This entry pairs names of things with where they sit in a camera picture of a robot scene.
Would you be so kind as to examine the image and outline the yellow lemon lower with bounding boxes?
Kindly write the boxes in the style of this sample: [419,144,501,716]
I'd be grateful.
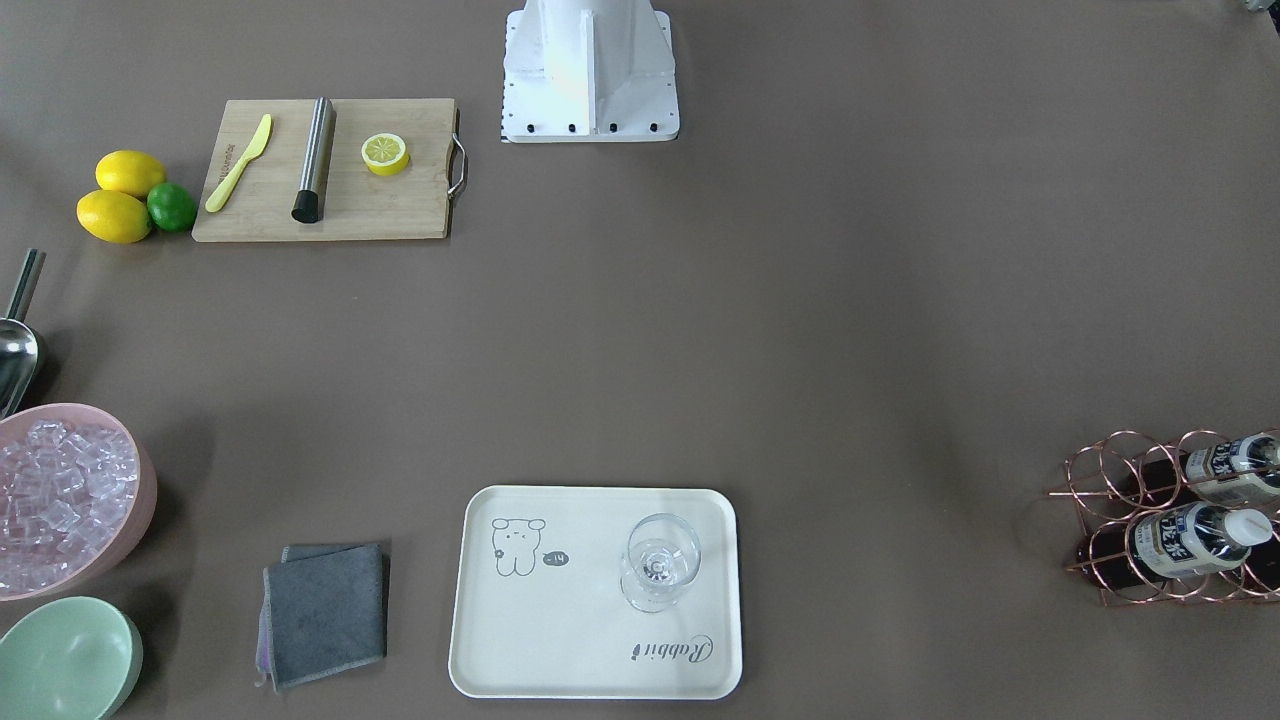
[76,190,154,243]

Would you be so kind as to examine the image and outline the grey folded cloth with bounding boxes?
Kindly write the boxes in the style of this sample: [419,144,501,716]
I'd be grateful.
[255,543,390,693]

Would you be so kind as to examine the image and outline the half lemon slice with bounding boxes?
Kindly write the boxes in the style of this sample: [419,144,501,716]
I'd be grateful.
[360,132,410,177]

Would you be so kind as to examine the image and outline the steel muddler black tip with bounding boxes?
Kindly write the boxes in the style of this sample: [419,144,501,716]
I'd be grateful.
[291,97,337,224]

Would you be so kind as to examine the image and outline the steel ice scoop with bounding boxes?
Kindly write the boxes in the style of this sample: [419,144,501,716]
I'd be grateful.
[1,249,46,419]

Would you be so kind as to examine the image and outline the tea bottle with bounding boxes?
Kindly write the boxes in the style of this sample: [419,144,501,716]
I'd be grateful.
[1075,501,1274,591]
[1139,433,1279,509]

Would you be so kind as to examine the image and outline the pink ice bowl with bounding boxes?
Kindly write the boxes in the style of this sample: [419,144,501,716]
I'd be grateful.
[3,404,157,603]

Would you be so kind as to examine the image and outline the clear wine glass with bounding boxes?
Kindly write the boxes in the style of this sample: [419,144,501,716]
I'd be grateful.
[620,512,703,614]

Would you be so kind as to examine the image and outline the green lime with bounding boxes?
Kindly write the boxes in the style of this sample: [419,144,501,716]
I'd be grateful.
[145,182,198,233]

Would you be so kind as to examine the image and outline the cream serving tray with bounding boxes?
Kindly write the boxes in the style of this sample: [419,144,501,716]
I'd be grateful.
[449,486,742,700]

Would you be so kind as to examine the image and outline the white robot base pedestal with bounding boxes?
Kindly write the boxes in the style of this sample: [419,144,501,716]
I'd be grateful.
[500,1,681,143]

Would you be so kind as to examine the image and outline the wooden cutting board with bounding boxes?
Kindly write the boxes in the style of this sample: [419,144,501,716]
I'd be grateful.
[192,97,466,243]

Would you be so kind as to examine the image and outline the yellow lemon upper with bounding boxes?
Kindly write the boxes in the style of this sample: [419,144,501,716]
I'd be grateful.
[93,149,168,199]

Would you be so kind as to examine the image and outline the yellow lemon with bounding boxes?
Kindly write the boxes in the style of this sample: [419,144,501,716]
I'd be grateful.
[93,149,168,199]
[76,190,154,243]

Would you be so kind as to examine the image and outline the copper wire bottle basket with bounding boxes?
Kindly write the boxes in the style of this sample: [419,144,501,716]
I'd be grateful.
[1048,428,1277,606]

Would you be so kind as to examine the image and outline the clear ice cubes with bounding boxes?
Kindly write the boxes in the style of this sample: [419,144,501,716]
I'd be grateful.
[1,419,140,597]

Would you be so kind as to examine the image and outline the yellow plastic knife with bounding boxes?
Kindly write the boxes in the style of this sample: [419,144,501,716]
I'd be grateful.
[204,114,273,213]

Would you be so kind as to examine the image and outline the green bowl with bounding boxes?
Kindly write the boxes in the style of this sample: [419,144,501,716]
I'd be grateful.
[1,596,143,719]

